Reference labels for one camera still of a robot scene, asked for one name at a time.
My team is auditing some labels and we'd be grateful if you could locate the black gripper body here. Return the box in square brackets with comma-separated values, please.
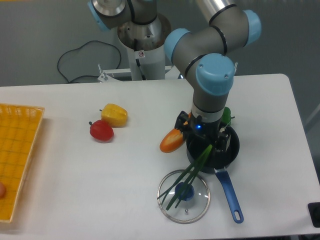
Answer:
[187, 117, 230, 150]

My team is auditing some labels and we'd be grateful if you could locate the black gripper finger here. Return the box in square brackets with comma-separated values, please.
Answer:
[213, 143, 229, 167]

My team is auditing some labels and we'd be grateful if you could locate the green onion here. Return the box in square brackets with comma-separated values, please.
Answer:
[157, 144, 213, 211]

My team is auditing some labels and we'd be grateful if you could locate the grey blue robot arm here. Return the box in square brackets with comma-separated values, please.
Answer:
[88, 0, 262, 172]

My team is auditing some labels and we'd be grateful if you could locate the green bell pepper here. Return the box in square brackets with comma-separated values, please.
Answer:
[220, 106, 235, 126]

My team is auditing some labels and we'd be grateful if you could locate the orange bread loaf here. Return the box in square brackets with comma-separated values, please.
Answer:
[159, 123, 186, 153]

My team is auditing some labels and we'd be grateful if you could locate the glass lid blue knob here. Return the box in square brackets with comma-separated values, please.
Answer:
[156, 169, 211, 224]

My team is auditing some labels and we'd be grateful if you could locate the yellow bell pepper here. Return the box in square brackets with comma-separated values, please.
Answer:
[100, 103, 128, 128]

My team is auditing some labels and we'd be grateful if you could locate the black device at table edge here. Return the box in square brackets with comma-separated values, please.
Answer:
[307, 202, 320, 228]

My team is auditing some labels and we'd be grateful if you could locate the yellow woven basket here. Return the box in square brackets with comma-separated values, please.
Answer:
[0, 103, 45, 223]

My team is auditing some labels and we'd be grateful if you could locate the black pot blue handle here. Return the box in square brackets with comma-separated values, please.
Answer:
[186, 123, 244, 224]

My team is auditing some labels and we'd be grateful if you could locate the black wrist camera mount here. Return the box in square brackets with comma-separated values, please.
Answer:
[174, 111, 192, 140]

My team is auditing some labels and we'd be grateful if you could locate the white table clamp bracket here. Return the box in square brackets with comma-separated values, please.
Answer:
[234, 62, 238, 75]

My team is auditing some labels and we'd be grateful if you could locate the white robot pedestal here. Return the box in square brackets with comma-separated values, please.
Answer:
[97, 13, 176, 82]

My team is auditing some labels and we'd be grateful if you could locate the black cable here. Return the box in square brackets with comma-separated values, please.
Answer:
[57, 40, 122, 84]

